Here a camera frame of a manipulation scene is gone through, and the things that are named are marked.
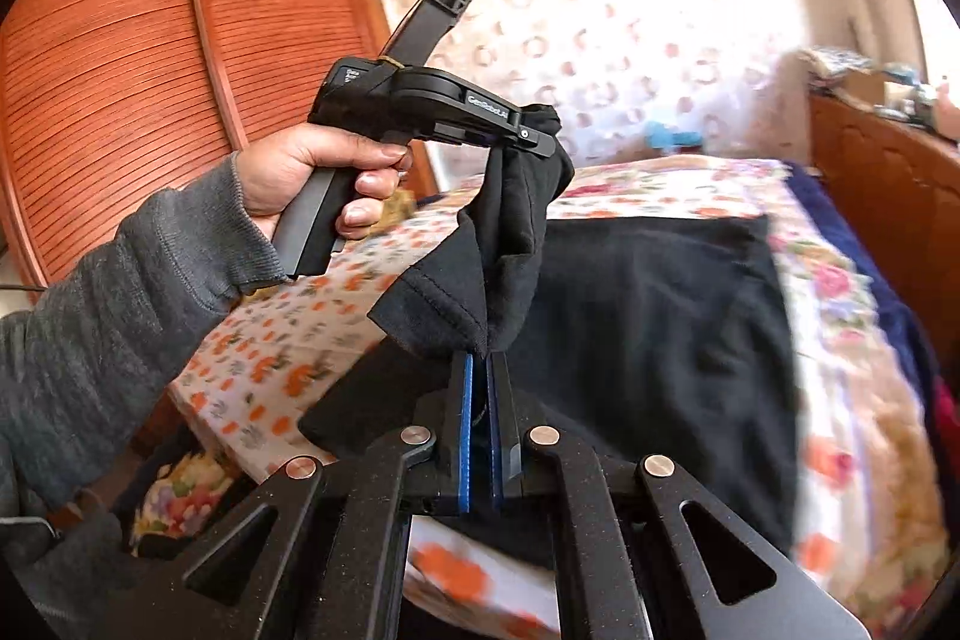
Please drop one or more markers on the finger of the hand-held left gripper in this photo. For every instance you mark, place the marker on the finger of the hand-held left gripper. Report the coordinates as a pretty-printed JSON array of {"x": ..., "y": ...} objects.
[{"x": 534, "y": 139}]

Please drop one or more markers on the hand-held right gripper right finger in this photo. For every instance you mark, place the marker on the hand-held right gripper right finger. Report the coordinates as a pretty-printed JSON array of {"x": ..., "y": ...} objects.
[{"x": 496, "y": 437}]

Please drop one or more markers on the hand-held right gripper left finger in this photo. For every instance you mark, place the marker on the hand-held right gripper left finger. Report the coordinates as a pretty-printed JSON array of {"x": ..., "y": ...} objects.
[{"x": 466, "y": 430}]

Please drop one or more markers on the black printed t-shirt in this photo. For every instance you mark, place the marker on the black printed t-shirt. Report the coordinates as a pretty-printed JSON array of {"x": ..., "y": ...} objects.
[{"x": 637, "y": 325}]

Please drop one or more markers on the person's left forearm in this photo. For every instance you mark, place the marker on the person's left forearm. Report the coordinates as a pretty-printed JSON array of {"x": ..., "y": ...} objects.
[{"x": 112, "y": 310}]

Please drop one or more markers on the person's left hand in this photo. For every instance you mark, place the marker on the person's left hand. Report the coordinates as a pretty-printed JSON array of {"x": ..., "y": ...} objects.
[{"x": 289, "y": 168}]

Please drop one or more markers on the white circle-patterned curtain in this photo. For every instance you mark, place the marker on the white circle-patterned curtain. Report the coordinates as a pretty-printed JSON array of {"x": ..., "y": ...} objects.
[{"x": 637, "y": 48}]

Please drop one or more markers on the light blue cloth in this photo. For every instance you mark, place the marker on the light blue cloth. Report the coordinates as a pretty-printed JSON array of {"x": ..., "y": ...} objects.
[{"x": 675, "y": 138}]

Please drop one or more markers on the floral bedsheet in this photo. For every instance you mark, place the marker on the floral bedsheet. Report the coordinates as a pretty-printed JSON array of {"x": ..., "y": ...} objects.
[{"x": 300, "y": 325}]

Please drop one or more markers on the wooden louvred wardrobe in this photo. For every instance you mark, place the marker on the wooden louvred wardrobe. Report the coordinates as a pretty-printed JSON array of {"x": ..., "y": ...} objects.
[{"x": 112, "y": 85}]

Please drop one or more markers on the stack of papers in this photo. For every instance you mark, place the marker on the stack of papers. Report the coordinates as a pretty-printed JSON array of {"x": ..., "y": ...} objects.
[{"x": 829, "y": 63}]

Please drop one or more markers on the navy blanket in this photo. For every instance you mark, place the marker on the navy blanket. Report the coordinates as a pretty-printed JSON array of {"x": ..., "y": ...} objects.
[{"x": 847, "y": 220}]

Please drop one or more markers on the cardboard box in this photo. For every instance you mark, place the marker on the cardboard box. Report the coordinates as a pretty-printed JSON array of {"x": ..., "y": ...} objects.
[{"x": 866, "y": 85}]

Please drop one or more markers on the wooden cabinet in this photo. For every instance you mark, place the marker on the wooden cabinet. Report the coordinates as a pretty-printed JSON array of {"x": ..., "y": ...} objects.
[{"x": 885, "y": 183}]

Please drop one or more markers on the red cloth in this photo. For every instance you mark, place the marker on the red cloth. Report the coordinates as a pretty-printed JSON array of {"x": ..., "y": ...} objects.
[{"x": 946, "y": 419}]

